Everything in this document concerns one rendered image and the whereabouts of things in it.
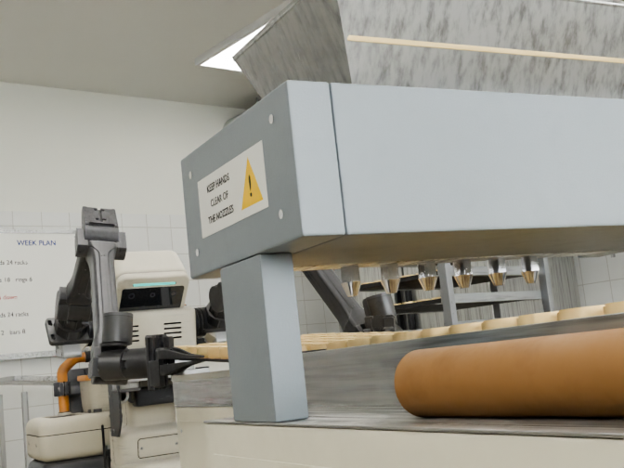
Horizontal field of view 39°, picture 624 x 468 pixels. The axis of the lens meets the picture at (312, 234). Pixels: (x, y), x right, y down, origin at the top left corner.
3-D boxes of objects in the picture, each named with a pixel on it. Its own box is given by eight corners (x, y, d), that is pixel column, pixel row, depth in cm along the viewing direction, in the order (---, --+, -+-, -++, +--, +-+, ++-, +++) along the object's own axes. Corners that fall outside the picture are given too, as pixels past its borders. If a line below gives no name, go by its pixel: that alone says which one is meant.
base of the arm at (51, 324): (88, 318, 249) (44, 321, 243) (92, 299, 244) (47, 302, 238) (94, 342, 243) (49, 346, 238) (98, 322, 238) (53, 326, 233)
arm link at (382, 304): (383, 346, 208) (355, 354, 203) (370, 298, 209) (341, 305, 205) (415, 337, 198) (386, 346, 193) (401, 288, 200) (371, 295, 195)
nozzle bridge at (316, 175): (803, 354, 117) (759, 106, 122) (320, 424, 84) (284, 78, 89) (616, 365, 146) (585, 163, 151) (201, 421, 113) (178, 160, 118)
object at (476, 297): (442, 303, 283) (441, 293, 284) (435, 304, 285) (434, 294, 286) (545, 298, 329) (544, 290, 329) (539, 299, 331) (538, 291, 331)
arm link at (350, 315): (298, 231, 231) (263, 237, 225) (305, 214, 227) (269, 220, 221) (390, 354, 207) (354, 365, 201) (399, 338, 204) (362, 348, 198)
